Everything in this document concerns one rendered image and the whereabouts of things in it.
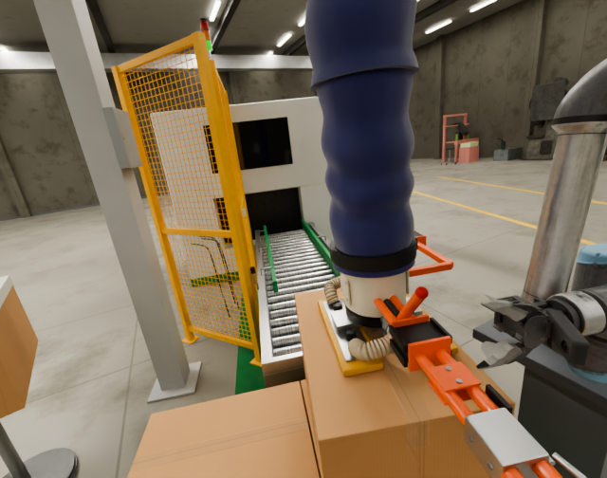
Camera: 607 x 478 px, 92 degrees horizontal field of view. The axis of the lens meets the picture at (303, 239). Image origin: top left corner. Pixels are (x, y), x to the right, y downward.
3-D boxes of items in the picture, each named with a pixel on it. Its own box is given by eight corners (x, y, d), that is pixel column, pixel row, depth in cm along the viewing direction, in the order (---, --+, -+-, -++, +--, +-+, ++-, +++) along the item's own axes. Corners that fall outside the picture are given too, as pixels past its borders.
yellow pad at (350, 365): (317, 305, 101) (316, 292, 100) (345, 300, 102) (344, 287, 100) (343, 377, 69) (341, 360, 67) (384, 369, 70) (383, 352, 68)
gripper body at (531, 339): (489, 328, 66) (538, 319, 67) (522, 353, 58) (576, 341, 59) (492, 298, 64) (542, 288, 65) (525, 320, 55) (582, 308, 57)
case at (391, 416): (305, 376, 124) (294, 293, 112) (395, 360, 127) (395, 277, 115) (335, 569, 67) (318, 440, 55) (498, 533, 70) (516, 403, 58)
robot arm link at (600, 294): (654, 336, 60) (668, 293, 57) (600, 347, 59) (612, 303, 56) (603, 311, 69) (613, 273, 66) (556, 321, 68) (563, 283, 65)
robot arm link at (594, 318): (600, 343, 59) (611, 301, 56) (579, 348, 58) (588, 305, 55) (558, 319, 67) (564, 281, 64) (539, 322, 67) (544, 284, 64)
